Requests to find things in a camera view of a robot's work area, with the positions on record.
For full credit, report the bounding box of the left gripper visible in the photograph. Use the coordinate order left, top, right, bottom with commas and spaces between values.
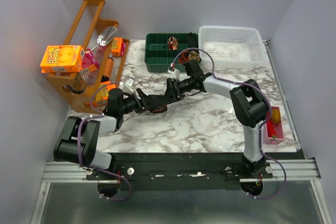
120, 88, 160, 115

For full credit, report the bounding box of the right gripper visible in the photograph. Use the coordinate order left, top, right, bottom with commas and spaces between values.
161, 77, 194, 105

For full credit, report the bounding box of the black orange floral tie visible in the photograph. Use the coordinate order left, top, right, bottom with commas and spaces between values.
149, 104, 167, 114

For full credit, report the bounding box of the green divided organizer tray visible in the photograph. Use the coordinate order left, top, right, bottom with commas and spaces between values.
144, 33, 193, 73

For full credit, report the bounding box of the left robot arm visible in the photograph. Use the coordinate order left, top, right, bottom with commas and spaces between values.
54, 88, 164, 179

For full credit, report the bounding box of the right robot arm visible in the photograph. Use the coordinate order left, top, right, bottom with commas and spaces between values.
149, 60, 270, 178

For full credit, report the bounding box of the rolled orange black tie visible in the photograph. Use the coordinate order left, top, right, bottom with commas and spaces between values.
178, 50, 189, 64

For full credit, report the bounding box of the small orange box lower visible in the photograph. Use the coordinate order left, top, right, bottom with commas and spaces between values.
92, 81, 118, 107

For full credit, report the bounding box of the small orange box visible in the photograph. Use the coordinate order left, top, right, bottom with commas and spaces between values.
110, 37, 125, 57
92, 81, 118, 107

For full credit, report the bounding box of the rolled beige patterned tie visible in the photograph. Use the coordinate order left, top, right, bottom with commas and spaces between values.
188, 51, 202, 63

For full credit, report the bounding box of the rolled red patterned tie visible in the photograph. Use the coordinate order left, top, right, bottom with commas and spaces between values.
167, 36, 178, 50

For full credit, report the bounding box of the orange bottle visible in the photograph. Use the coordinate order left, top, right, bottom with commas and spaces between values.
101, 57, 114, 82

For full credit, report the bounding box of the small orange box upper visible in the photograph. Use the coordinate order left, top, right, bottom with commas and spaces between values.
110, 37, 125, 57

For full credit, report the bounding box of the wooden rack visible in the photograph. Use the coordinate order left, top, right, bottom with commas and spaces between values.
46, 0, 119, 114

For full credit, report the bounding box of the tin can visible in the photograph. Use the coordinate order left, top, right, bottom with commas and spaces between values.
68, 73, 87, 94

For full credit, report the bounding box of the pink small box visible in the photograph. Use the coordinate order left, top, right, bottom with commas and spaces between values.
81, 49, 100, 72

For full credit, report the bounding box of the metal scoop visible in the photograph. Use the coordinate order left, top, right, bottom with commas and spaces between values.
97, 26, 118, 46

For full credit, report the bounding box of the white plastic basket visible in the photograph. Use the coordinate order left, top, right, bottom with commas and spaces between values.
198, 26, 267, 69

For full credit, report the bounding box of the orange snack box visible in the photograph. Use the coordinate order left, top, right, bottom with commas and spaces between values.
40, 45, 85, 73

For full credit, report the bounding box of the red chili pepper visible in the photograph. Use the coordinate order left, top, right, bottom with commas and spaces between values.
267, 120, 277, 139

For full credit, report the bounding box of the orange fruit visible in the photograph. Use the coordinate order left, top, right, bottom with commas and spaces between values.
270, 109, 281, 125

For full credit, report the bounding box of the pink tray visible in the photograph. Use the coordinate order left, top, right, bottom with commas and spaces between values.
263, 106, 285, 145

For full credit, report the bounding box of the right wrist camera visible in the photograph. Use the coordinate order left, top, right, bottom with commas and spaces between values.
167, 63, 180, 81

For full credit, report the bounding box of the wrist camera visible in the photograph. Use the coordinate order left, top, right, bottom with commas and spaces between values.
119, 78, 134, 94
167, 63, 180, 81

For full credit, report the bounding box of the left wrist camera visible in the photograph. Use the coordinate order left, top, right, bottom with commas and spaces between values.
119, 78, 134, 94

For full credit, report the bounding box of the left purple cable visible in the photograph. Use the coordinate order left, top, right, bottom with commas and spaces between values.
78, 83, 132, 201

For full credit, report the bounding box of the purple cable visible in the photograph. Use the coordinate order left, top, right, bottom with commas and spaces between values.
78, 83, 132, 201
170, 48, 287, 200

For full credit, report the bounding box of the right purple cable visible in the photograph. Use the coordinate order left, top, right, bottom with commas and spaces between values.
170, 48, 287, 200

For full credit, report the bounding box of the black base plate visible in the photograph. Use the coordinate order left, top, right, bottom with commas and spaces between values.
88, 153, 272, 194

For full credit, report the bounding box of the aluminium rail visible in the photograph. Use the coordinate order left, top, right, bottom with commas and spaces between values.
42, 159, 321, 183

